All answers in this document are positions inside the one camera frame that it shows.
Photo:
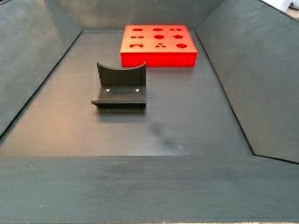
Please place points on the black curved fixture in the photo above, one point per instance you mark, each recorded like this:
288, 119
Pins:
122, 86

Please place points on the red shape-hole block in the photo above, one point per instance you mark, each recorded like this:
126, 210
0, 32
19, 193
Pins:
160, 45

